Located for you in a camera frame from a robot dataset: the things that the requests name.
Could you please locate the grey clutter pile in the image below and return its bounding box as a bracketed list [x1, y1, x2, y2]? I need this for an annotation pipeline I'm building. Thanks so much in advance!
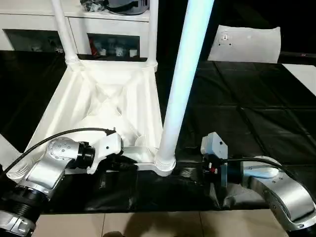
[80, 0, 109, 13]

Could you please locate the grey bag on cabinet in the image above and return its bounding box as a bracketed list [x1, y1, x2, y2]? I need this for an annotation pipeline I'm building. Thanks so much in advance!
[106, 0, 149, 15]

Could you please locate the white plastic table top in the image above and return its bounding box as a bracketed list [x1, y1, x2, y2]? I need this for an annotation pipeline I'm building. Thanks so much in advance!
[4, 57, 177, 179]

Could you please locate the white plastic bag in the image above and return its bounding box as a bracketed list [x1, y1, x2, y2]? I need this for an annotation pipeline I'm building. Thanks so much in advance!
[207, 25, 282, 64]

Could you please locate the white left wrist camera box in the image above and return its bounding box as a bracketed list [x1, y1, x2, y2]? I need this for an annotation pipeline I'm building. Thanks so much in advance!
[88, 131, 124, 174]

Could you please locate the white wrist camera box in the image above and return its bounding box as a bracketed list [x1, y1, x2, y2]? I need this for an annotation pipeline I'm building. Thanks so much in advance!
[200, 132, 229, 158]
[88, 131, 124, 174]

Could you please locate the white cabinet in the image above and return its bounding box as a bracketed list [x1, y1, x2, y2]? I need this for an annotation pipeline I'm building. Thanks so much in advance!
[0, 0, 150, 58]

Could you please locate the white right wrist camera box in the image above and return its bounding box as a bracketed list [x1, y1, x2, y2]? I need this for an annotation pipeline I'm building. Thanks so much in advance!
[200, 132, 229, 158]

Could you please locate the black robot foot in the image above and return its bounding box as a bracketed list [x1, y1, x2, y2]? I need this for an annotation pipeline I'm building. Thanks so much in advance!
[103, 230, 130, 237]

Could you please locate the white plastic table leg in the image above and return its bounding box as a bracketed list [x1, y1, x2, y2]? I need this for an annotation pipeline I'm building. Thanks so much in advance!
[147, 0, 160, 73]
[51, 0, 83, 71]
[154, 0, 216, 177]
[0, 133, 21, 171]

